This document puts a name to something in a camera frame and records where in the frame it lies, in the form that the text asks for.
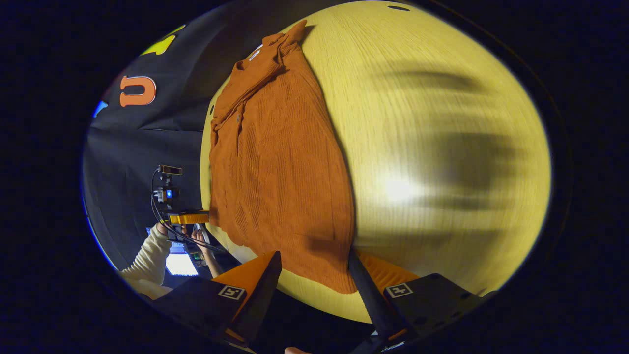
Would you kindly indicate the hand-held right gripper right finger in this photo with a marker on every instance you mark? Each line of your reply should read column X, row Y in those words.
column 373, row 305

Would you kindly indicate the lit laptop screen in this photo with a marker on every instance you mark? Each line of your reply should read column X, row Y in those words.
column 181, row 264

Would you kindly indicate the black backdrop cloth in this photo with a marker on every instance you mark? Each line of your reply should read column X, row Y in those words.
column 128, row 147

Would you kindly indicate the orange knit shirt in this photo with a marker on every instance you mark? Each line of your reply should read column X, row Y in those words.
column 280, row 172

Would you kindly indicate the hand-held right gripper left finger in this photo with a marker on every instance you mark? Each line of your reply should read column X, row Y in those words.
column 260, row 300

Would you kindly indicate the person's cream sweater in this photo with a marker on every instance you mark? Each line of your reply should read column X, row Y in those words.
column 147, row 290

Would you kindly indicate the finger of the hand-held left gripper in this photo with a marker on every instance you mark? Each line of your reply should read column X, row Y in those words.
column 189, row 218

